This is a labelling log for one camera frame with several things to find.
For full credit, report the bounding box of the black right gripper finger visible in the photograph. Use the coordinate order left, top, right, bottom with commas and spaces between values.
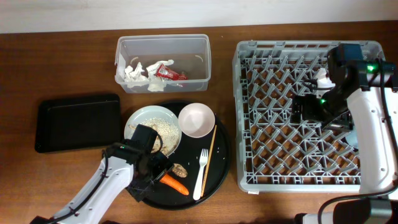
323, 111, 354, 131
290, 96, 308, 123

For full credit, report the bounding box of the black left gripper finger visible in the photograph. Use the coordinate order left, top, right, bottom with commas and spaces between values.
127, 182, 154, 202
149, 155, 174, 184

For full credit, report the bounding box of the brown walnut shell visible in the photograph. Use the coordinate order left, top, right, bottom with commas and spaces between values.
172, 163, 188, 178

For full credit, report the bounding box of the light blue cup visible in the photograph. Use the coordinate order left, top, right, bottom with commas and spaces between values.
345, 128, 359, 150

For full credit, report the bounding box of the orange carrot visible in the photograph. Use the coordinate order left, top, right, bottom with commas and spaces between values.
160, 174, 189, 195

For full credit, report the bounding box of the pink bowl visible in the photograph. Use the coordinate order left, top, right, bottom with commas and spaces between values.
178, 103, 215, 138

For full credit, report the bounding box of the white napkin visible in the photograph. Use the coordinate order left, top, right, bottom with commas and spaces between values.
124, 60, 174, 92

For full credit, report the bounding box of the red snack wrapper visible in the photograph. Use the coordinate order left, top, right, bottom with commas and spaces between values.
155, 64, 187, 81

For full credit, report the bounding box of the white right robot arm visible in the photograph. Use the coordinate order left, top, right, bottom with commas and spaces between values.
290, 43, 397, 223

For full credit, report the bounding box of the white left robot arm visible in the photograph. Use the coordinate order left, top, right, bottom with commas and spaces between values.
31, 124, 173, 223

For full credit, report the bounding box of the grey dishwasher rack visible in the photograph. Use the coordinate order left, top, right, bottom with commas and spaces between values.
233, 40, 387, 193

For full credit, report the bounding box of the clear plastic waste bin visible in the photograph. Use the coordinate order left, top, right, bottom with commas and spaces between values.
114, 34, 211, 93

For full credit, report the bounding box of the round black serving tray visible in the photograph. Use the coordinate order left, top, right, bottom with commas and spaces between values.
142, 118, 231, 210

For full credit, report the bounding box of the grey plate with food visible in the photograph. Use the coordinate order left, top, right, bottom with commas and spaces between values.
124, 106, 182, 157

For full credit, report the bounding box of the white plastic fork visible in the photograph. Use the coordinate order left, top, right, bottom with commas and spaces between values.
193, 149, 208, 200

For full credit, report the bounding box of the wooden chopstick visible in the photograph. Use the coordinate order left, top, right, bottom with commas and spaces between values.
200, 125, 217, 198

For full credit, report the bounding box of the black rectangular tray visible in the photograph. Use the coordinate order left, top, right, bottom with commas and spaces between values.
34, 93, 122, 153

